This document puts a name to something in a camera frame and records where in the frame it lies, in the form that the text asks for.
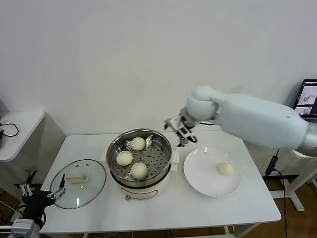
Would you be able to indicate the white side table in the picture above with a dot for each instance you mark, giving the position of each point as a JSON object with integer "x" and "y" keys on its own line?
{"x": 24, "y": 129}

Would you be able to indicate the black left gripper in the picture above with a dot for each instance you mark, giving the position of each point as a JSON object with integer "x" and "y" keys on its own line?
{"x": 37, "y": 202}

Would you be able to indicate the white steamed baozi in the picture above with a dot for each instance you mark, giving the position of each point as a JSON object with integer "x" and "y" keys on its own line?
{"x": 138, "y": 143}
{"x": 225, "y": 169}
{"x": 124, "y": 158}
{"x": 138, "y": 170}

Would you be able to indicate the grey open laptop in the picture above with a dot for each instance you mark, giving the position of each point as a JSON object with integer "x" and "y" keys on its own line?
{"x": 307, "y": 99}

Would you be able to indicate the stainless steel steamer basket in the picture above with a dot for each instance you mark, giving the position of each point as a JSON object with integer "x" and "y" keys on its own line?
{"x": 158, "y": 158}

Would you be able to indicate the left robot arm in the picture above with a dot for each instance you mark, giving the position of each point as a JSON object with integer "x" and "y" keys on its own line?
{"x": 22, "y": 226}

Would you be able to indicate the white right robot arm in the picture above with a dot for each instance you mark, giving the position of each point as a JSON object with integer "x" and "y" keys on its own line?
{"x": 247, "y": 119}

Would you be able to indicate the cream electric cooker pot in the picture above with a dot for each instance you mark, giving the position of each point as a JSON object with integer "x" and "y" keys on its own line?
{"x": 138, "y": 192}

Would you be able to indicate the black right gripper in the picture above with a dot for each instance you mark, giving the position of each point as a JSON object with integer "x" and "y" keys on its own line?
{"x": 187, "y": 125}

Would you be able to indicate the white round plate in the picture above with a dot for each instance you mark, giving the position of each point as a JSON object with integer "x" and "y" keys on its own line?
{"x": 203, "y": 173}

